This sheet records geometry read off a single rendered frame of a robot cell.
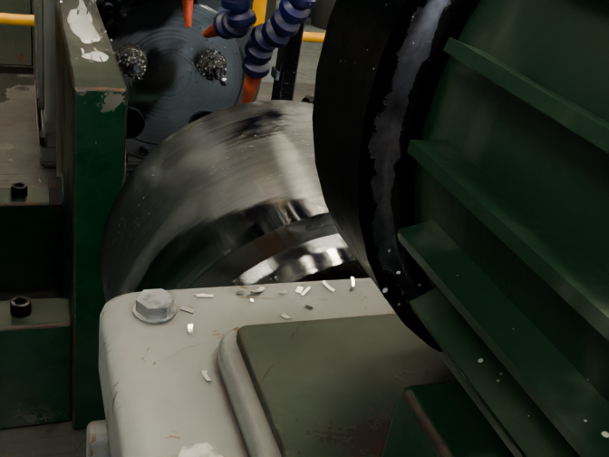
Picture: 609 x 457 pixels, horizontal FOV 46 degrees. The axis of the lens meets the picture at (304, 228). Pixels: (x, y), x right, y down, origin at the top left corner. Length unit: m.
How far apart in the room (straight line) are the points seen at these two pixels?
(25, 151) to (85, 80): 0.72
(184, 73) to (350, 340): 0.72
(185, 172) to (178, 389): 0.23
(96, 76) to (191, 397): 0.38
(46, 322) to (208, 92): 0.41
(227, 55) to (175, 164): 0.49
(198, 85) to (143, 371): 0.73
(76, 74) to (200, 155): 0.16
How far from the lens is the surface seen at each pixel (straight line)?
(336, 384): 0.25
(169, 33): 0.93
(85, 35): 0.69
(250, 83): 0.59
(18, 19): 3.05
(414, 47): 0.17
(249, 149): 0.45
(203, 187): 0.43
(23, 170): 1.23
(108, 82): 0.58
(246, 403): 0.24
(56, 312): 0.70
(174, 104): 0.96
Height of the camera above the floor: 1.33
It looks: 28 degrees down
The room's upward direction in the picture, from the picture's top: 10 degrees clockwise
